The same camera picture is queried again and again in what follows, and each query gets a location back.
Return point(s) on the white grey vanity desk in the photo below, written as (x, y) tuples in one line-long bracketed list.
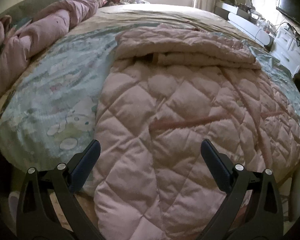
[(242, 26)]

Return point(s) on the grey padded headboard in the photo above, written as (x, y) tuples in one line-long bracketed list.
[(35, 7)]

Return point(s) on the pink rolled duvet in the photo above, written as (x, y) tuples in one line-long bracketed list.
[(52, 27)]

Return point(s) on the white drawer dresser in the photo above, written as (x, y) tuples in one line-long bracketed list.
[(287, 47)]

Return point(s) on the pink quilted coat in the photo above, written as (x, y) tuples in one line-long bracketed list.
[(165, 130)]

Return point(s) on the cosmetics clutter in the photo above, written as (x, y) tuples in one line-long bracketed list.
[(260, 21)]

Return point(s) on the beige bed sheet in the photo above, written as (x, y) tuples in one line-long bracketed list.
[(152, 12)]

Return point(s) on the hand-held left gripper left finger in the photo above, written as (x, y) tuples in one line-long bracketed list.
[(83, 170)]

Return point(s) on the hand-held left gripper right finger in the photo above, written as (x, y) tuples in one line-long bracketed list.
[(216, 170)]

